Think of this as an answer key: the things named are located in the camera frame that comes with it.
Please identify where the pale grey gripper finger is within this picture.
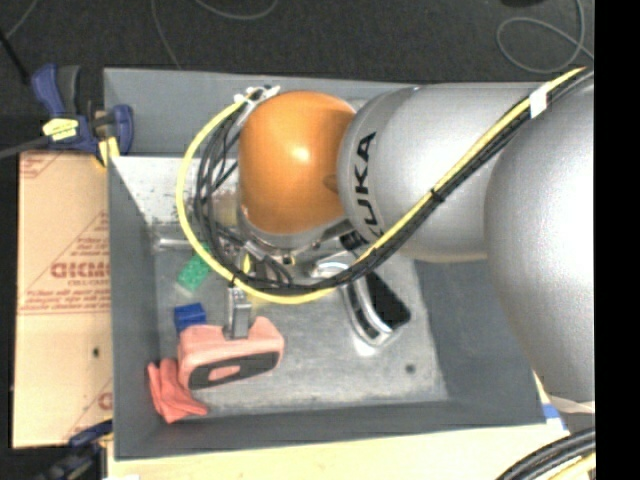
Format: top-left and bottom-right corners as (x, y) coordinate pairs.
(227, 286), (253, 340)

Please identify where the blue block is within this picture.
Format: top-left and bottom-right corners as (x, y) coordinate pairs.
(173, 302), (208, 335)

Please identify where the grey metal bin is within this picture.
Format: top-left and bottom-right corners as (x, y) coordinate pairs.
(102, 66), (549, 460)

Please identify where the pink cloth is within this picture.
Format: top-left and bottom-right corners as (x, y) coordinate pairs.
(146, 357), (211, 425)

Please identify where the silver and black curved tool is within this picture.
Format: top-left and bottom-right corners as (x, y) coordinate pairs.
(339, 266), (413, 353)

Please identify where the brown cardboard board, red print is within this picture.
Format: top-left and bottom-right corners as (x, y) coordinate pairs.
(10, 149), (116, 450)

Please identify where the black cylinder on white bracket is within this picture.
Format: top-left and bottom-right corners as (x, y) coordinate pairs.
(308, 229), (374, 280)

